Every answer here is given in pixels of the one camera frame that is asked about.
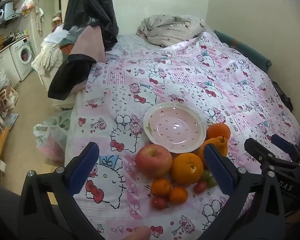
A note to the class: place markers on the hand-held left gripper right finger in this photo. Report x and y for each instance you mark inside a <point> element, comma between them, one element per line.
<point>217,170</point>

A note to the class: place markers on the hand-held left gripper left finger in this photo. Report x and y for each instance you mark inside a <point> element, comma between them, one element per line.
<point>85,170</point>

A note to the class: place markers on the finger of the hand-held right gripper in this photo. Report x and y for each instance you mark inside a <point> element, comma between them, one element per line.
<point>256,150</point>
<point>283,142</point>

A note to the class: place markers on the bumpy orange with stem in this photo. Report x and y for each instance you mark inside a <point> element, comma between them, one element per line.
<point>221,146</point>

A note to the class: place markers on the red cherry tomato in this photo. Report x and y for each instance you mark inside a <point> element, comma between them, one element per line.
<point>158,203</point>
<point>200,187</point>

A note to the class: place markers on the large round orange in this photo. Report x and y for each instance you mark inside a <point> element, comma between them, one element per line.
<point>187,168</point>

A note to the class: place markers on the small tangerine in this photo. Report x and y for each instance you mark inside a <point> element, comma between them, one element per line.
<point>178,195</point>
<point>161,187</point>

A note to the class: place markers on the pink spotted bowl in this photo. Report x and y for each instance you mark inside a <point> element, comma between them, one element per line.
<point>175,127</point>

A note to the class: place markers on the red apple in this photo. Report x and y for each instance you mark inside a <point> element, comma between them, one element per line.
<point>153,161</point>

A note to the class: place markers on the person's left hand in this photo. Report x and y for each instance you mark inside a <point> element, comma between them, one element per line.
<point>138,233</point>

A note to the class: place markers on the dark cloth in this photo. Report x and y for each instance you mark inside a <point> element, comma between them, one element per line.
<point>283,97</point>

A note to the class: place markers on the translucent plastic bag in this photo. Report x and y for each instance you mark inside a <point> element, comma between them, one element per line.
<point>52,135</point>

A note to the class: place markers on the wooden chair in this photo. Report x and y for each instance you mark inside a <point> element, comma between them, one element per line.
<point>0,150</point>

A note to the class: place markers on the pink cartoon printed blanket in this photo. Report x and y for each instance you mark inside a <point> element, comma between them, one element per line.
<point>180,80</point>

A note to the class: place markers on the pink basket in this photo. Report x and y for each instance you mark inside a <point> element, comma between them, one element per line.
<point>6,100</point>

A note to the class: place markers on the white clothes pile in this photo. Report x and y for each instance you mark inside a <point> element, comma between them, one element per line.
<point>48,55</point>

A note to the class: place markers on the pink cloth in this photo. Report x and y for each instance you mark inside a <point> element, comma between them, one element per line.
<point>90,45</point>

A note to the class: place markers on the white washing machine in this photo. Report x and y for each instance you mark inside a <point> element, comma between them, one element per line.
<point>22,57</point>

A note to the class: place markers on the crumpled beige bedding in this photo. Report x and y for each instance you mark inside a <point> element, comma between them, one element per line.
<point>170,28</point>

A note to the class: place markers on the black hanging garment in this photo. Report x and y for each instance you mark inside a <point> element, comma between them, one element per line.
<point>95,5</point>

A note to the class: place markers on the hanging plastic bag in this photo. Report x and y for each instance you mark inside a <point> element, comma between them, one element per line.
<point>28,5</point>

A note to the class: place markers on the teal bed frame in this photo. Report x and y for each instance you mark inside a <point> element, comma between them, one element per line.
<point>250,51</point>

